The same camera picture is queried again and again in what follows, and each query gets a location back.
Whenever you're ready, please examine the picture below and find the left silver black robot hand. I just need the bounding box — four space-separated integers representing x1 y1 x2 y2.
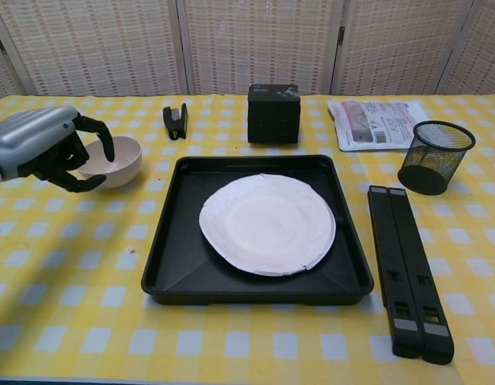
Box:
0 106 115 194

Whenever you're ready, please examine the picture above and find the beige bowl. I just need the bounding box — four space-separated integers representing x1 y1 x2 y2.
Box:
76 136 143 190

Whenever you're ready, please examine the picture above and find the white paper plate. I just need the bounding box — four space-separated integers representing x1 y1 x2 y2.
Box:
198 172 337 278

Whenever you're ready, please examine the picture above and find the black square tray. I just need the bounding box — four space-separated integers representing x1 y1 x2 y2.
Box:
140 154 375 306

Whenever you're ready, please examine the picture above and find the black stapler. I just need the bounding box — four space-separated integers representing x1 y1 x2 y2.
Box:
162 103 189 141

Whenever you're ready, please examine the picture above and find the woven folding screen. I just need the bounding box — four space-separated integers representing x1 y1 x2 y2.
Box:
0 0 495 104

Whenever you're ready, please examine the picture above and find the black cube box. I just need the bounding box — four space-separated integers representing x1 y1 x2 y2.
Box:
246 83 302 145

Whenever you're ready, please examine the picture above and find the clear plastic printed packet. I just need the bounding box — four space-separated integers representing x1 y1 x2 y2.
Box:
327 99 432 152

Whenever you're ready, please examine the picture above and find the black mesh pen cup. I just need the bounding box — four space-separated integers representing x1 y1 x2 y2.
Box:
397 120 477 197

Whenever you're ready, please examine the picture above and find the black folded laptop stand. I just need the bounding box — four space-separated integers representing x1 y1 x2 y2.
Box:
367 184 455 366

